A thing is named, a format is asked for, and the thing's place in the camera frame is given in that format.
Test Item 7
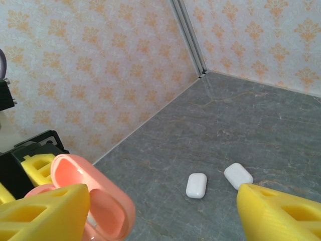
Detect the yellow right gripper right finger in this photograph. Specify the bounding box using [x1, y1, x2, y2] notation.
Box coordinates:
[236, 183, 321, 241]

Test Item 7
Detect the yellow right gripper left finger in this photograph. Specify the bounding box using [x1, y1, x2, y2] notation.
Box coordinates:
[0, 183, 91, 241]

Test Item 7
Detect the pink earbud charging case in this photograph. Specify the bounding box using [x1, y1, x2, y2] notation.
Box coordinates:
[24, 153, 136, 241]

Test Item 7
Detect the white earbud charging case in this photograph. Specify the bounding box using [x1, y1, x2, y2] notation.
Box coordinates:
[185, 172, 208, 199]
[223, 162, 254, 191]

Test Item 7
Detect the aluminium corner post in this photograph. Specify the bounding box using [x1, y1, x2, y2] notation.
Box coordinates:
[172, 0, 208, 79]

